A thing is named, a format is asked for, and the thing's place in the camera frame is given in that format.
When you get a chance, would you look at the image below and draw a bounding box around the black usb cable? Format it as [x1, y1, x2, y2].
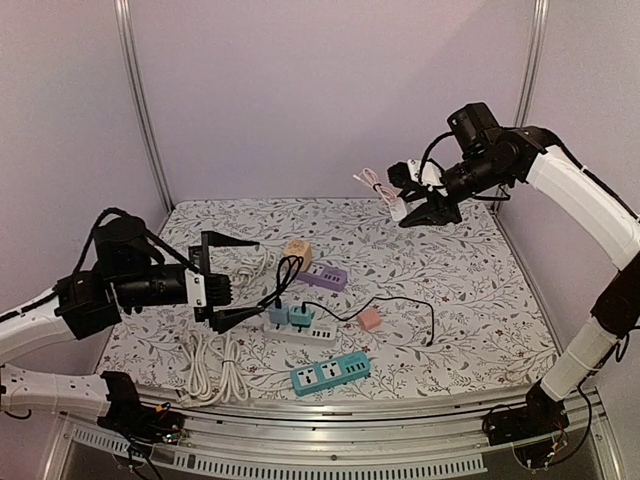
[254, 254, 304, 314]

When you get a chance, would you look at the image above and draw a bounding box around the purple power strip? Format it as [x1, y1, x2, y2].
[296, 264, 348, 292]

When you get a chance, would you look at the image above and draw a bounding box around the teal charger plug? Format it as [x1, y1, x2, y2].
[289, 305, 312, 328]

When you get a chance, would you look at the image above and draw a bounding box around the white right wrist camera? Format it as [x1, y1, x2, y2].
[387, 159, 445, 191]

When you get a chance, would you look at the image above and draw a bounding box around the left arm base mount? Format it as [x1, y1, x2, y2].
[97, 401, 186, 445]

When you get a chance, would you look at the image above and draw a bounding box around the beige cube socket adapter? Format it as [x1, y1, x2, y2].
[283, 239, 312, 268]

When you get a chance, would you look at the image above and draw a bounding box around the right aluminium frame post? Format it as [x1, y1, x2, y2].
[514, 0, 550, 127]

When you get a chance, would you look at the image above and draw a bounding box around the pink charger plug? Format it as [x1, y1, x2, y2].
[356, 308, 382, 331]

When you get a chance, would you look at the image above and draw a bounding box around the teal power strip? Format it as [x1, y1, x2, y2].
[290, 352, 371, 397]

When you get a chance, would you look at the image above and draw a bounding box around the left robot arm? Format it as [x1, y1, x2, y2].
[1, 207, 266, 434]

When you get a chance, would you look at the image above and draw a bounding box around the floral table mat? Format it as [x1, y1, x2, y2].
[99, 197, 559, 401]

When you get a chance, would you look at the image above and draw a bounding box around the aluminium frame post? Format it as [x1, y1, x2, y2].
[114, 0, 175, 213]
[514, 0, 550, 127]

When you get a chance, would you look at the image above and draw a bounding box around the black charger cable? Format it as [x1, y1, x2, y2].
[299, 297, 435, 349]

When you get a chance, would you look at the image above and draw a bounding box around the white charger adapter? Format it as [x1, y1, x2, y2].
[389, 199, 408, 222]

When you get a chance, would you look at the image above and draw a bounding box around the pink cable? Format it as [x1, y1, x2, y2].
[352, 167, 401, 206]

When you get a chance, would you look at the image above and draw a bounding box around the left aluminium frame post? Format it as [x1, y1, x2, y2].
[114, 0, 175, 213]

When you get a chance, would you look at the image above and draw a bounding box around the white power strip cable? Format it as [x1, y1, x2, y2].
[177, 332, 221, 406]

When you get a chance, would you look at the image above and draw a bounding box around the white teal strip cable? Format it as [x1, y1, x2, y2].
[209, 334, 294, 404]

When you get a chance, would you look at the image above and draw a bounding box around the aluminium front rail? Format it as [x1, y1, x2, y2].
[42, 387, 632, 479]

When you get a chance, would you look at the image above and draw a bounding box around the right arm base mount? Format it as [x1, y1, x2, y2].
[481, 404, 569, 471]

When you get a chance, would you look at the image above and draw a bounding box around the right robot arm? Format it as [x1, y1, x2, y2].
[387, 102, 639, 436]

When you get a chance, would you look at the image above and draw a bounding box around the light blue charger plug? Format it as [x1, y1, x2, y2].
[267, 303, 290, 328]

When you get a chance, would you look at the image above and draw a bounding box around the white power strip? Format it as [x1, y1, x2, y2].
[263, 322, 337, 347]

